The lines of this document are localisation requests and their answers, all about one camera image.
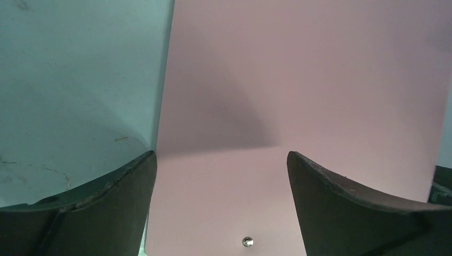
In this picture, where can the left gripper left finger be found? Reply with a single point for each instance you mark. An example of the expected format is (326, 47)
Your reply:
(106, 216)

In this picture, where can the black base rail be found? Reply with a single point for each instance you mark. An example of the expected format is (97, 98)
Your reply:
(440, 192)

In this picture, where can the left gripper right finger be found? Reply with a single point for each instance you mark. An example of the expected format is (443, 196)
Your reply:
(338, 216)

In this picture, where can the pink clipboard sheet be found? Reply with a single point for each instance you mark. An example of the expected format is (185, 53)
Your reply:
(360, 87)

